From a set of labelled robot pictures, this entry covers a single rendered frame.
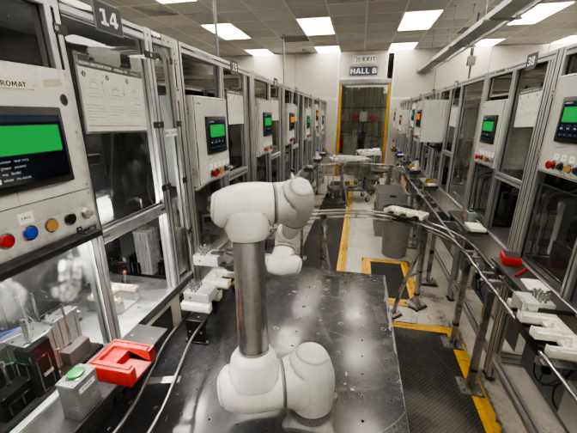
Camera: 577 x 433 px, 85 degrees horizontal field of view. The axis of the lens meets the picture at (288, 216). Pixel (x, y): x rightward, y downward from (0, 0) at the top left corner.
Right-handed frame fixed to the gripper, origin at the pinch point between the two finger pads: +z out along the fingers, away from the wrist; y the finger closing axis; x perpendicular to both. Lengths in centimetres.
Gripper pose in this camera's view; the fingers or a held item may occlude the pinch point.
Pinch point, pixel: (218, 258)
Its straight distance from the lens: 160.6
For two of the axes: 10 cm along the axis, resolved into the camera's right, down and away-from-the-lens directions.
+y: 0.1, -9.5, -3.1
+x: -2.0, 3.0, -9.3
